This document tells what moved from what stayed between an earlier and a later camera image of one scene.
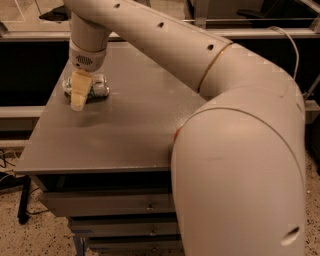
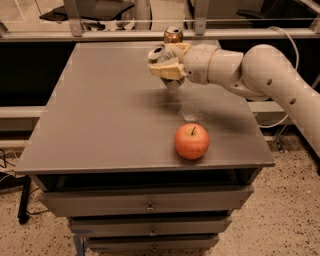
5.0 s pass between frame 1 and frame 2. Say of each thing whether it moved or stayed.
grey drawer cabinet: stayed
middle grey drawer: stayed
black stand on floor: stayed
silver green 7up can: moved
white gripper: moved
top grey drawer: stayed
